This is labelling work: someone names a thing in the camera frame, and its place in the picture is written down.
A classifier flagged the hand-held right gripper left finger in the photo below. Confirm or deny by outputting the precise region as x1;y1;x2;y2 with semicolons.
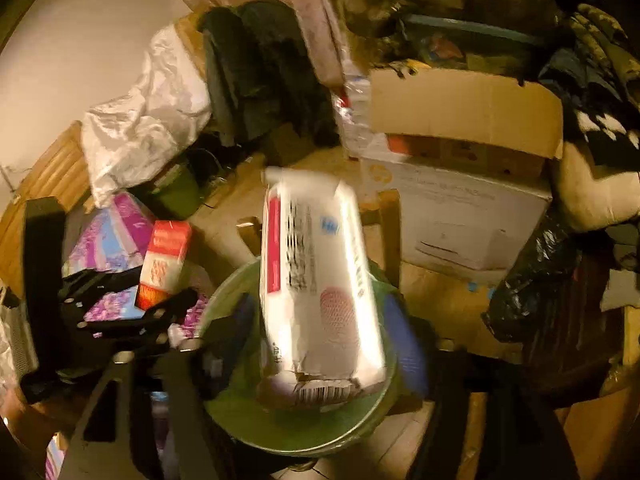
65;292;257;480

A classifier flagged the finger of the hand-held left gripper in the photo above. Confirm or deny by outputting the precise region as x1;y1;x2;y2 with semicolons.
75;287;201;352
58;265;147;311

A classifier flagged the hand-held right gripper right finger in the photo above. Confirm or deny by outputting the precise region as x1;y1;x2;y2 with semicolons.
386;294;581;480

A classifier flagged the small red and white carton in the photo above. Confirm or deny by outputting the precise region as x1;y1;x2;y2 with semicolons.
134;220;194;312

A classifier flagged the white carton with red label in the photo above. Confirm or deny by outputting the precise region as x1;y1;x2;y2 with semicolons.
256;166;387;412

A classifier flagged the green round bin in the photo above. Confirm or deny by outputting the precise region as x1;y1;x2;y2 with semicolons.
199;259;403;457

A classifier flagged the floral striped bed sheet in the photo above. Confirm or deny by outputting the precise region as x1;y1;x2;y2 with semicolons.
45;191;213;480

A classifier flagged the wooden headboard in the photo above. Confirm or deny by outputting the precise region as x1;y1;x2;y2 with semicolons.
0;120;93;291

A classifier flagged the green bucket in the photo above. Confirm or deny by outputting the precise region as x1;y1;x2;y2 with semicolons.
145;159;205;218

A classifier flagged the black plastic bag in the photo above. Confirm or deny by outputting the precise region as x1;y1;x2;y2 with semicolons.
481;209;583;343

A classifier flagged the white printer box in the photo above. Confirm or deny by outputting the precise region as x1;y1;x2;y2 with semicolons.
359;154;552;272

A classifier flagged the white satin pillow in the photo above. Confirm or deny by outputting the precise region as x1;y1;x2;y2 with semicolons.
81;24;213;209

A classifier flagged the cream cushion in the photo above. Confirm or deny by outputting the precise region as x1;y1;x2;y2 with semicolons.
549;142;640;233

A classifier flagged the brown cardboard box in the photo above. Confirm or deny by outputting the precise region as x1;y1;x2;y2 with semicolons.
366;66;565;162

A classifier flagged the black and white patterned cloth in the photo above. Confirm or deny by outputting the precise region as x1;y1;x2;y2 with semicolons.
537;4;640;163

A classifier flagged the beige curtain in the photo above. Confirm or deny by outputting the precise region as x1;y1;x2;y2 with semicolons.
162;0;353;88

